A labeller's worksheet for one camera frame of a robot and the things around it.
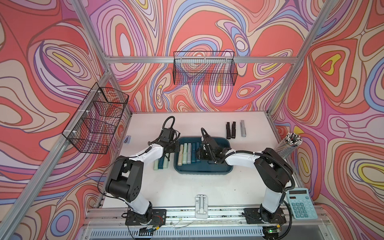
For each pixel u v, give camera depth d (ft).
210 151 2.34
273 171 1.62
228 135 3.39
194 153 3.02
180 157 2.99
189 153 3.06
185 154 3.05
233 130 3.45
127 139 3.33
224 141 3.14
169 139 2.41
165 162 2.93
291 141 2.69
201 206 2.46
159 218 2.36
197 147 3.11
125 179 1.51
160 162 2.95
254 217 2.42
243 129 3.52
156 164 2.91
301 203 2.48
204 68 3.16
